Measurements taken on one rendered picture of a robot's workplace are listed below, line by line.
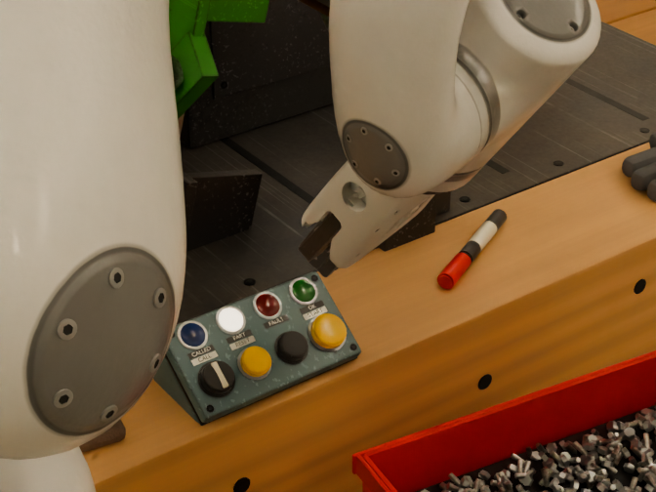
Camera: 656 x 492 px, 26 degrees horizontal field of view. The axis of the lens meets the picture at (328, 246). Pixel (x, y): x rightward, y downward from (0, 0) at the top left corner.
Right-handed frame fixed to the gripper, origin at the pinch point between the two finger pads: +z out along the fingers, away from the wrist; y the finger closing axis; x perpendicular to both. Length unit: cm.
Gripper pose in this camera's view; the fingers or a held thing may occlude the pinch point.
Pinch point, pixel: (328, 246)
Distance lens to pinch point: 106.0
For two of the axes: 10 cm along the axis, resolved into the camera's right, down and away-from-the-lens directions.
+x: -6.5, -7.5, 1.0
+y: 6.5, -4.9, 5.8
